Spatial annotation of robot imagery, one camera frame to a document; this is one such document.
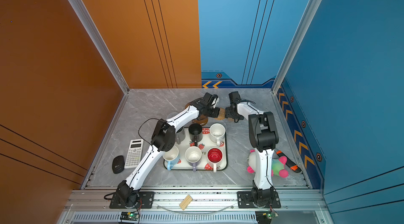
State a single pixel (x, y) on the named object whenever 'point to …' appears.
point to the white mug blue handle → (172, 156)
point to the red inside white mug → (214, 155)
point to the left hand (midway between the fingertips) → (219, 112)
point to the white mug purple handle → (193, 154)
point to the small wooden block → (184, 204)
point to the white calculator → (134, 154)
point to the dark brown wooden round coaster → (202, 120)
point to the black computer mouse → (118, 164)
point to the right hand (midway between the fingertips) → (231, 115)
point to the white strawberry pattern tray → (206, 155)
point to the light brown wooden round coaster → (187, 105)
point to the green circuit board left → (129, 216)
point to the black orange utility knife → (292, 165)
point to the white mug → (216, 133)
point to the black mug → (195, 133)
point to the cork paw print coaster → (221, 114)
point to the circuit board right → (265, 216)
